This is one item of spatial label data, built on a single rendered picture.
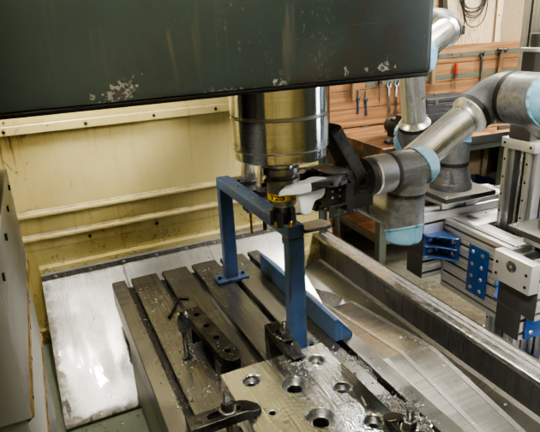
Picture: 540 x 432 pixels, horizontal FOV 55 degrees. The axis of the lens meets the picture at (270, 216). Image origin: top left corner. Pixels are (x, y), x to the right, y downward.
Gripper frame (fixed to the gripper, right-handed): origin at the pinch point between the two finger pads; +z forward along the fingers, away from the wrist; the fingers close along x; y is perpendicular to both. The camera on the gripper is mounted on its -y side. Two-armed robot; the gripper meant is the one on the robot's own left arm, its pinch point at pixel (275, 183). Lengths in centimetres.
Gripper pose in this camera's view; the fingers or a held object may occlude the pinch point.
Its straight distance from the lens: 87.6
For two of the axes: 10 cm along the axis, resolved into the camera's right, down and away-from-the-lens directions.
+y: 0.4, 9.4, 3.4
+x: -4.9, -2.7, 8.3
